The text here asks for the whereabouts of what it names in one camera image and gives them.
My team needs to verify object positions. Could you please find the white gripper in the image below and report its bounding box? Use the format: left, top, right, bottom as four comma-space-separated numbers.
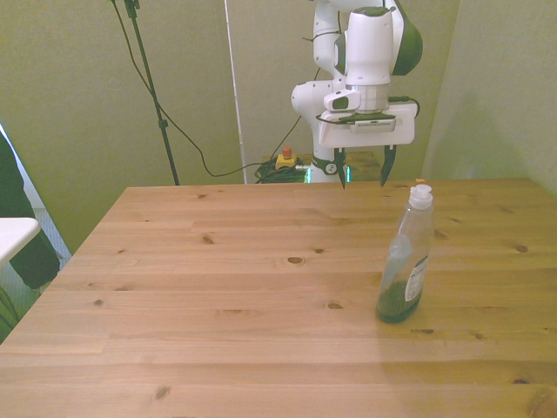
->
316, 102, 415, 191

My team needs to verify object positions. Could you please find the clear dish soap bottle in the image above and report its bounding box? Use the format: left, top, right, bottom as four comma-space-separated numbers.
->
375, 184, 436, 325

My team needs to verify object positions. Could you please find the yellow emergency stop button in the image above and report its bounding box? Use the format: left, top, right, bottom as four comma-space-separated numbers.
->
276, 146, 305, 172

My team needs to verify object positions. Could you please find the white vertical strip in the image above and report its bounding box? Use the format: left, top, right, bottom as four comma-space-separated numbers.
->
223, 0, 248, 185

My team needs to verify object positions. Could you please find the dark green cloth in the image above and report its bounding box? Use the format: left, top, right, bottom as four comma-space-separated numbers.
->
0, 138, 61, 290

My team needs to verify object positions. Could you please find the white side table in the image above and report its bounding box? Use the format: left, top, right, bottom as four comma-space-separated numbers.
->
0, 217, 41, 266

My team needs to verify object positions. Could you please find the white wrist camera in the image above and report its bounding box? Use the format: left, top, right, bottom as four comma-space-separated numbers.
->
322, 89, 361, 112

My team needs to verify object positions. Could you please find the coiled green cable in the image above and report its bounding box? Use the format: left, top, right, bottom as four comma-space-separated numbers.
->
253, 158, 308, 185

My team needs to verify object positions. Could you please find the black cable on wall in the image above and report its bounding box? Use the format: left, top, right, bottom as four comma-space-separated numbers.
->
111, 0, 305, 178

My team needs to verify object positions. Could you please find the black camera stand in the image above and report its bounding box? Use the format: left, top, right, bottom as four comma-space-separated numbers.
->
106, 0, 181, 187

